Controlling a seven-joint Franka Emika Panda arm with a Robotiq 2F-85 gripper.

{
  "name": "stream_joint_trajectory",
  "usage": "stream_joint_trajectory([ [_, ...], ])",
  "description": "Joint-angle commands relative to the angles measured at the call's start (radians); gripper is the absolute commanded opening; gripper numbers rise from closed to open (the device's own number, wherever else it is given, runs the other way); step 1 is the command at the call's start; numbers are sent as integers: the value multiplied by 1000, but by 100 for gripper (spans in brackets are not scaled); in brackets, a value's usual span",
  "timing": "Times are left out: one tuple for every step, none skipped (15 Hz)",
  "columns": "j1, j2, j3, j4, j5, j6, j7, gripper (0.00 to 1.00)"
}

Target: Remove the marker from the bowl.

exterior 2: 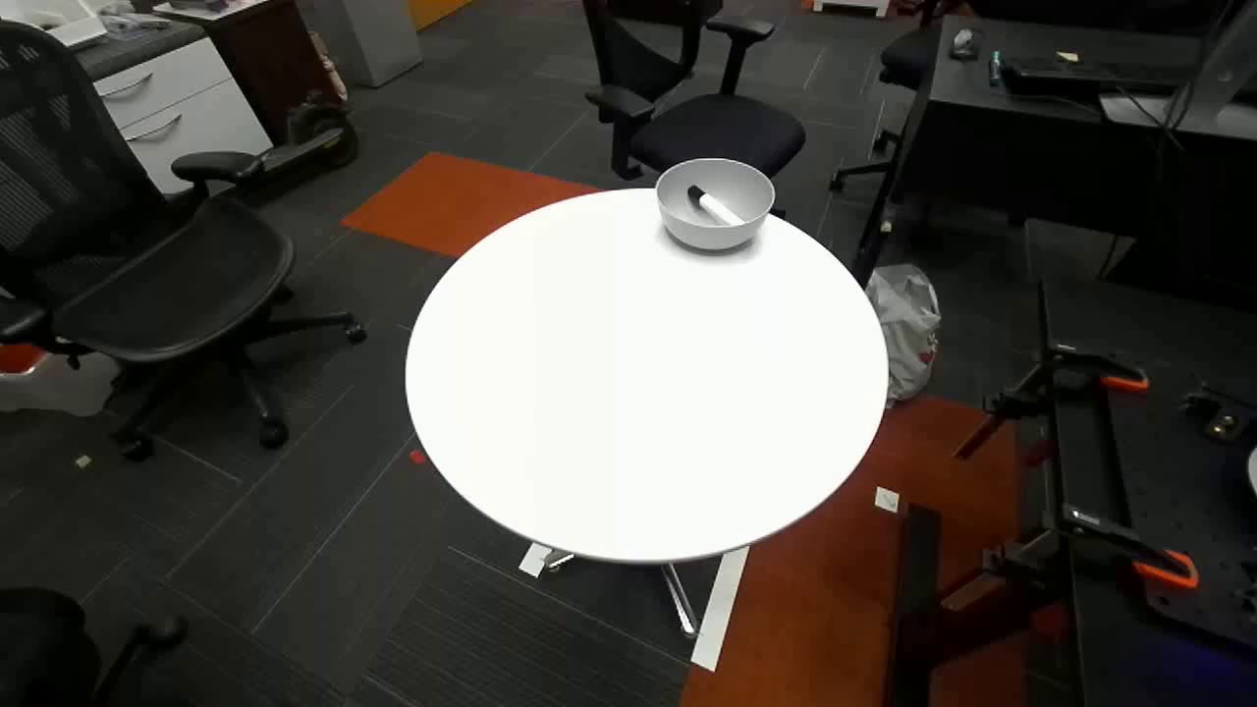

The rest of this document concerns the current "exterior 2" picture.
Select orange-handled clamp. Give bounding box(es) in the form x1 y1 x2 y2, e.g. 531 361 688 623
959 340 1151 461
994 502 1204 592

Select black and white marker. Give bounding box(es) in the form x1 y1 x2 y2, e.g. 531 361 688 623
688 186 744 224

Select black mesh office chair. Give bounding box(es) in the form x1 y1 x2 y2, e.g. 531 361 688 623
0 20 367 461

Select lower orange-handled clamp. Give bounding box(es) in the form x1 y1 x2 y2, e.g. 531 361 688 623
994 502 1204 592

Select black padded office chair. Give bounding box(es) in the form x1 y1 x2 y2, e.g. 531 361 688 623
583 0 804 178

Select grey round bowl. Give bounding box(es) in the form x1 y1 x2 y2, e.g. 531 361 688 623
658 156 777 253

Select black keyboard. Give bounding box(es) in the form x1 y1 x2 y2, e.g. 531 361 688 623
1002 56 1140 93

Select white table base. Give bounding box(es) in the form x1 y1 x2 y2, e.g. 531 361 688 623
514 538 753 676

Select white plastic bag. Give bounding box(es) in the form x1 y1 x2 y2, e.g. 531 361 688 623
867 262 942 406

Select grey computer mouse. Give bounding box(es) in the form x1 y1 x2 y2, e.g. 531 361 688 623
951 29 978 59

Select black electric scooter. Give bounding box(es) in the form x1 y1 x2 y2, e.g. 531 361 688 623
243 93 362 190

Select white drawer cabinet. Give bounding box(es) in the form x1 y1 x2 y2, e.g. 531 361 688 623
80 20 270 195

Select black desk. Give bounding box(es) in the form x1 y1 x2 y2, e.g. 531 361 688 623
851 17 1255 291

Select upper orange-handled clamp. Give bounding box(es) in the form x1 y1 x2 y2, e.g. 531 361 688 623
959 340 1151 461

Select black chair at bottom left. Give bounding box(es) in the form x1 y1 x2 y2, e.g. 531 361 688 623
0 584 190 707

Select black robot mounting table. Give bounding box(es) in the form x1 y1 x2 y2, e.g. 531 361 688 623
887 278 1257 707

